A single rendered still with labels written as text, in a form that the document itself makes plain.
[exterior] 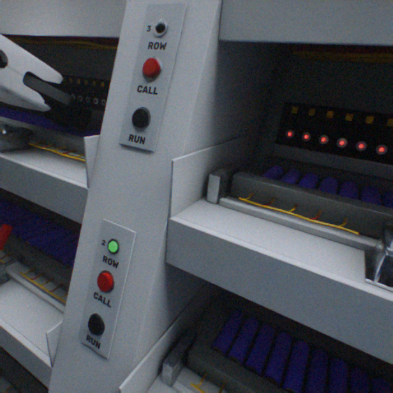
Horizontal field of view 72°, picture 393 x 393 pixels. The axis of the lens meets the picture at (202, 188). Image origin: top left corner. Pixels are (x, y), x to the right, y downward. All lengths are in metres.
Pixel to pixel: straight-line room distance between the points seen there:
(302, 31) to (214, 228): 0.16
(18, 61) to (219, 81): 0.20
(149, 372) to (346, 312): 0.20
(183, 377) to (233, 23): 0.34
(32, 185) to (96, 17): 0.20
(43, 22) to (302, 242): 0.36
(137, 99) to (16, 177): 0.20
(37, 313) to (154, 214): 0.24
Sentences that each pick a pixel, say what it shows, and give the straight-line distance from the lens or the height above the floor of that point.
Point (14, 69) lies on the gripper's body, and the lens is 0.35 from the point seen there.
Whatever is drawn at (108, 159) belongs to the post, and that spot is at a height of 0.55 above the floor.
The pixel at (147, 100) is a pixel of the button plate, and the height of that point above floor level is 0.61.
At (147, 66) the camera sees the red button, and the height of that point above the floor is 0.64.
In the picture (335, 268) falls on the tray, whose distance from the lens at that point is 0.21.
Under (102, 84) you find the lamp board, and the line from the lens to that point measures 0.54.
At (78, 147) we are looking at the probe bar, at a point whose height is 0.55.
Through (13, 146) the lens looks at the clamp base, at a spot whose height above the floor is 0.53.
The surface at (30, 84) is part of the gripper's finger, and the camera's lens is 0.36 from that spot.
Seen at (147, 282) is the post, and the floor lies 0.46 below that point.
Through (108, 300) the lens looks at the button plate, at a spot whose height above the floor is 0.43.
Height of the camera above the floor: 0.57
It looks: 6 degrees down
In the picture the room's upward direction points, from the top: 14 degrees clockwise
